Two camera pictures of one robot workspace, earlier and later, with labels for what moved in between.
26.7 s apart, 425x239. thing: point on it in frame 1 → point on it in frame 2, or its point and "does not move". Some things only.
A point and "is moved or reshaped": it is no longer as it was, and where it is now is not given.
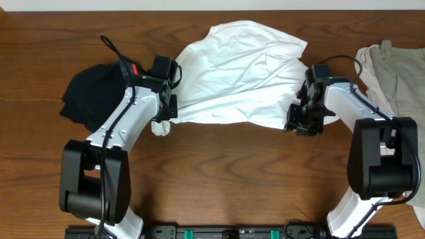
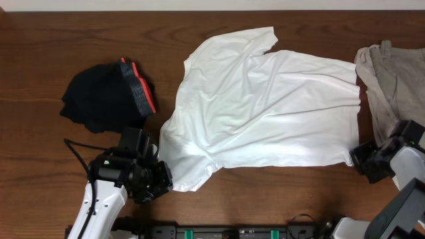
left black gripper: x=169 y=108 → x=163 y=177
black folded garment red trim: x=93 y=90 does not move
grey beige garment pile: x=394 y=79 does not move
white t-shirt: x=242 y=73 is moved or reshaped
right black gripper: x=293 y=122 → x=358 y=153
